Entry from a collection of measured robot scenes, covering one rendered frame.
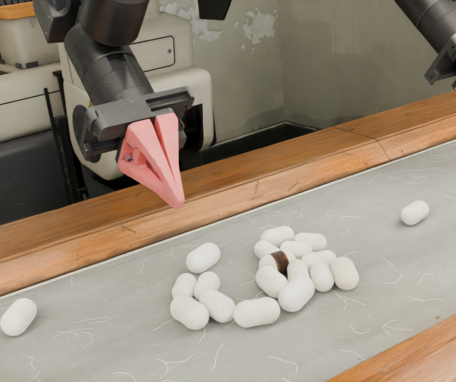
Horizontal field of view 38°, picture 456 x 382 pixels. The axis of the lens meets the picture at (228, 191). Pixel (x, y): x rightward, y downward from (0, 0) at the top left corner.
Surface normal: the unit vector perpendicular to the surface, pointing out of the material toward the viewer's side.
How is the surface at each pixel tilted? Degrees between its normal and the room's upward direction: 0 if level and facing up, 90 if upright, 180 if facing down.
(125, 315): 0
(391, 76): 90
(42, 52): 92
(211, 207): 45
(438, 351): 0
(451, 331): 0
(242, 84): 93
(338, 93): 90
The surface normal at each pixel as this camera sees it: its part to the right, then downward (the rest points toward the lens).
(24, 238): -0.11, -0.92
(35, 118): 0.60, 0.23
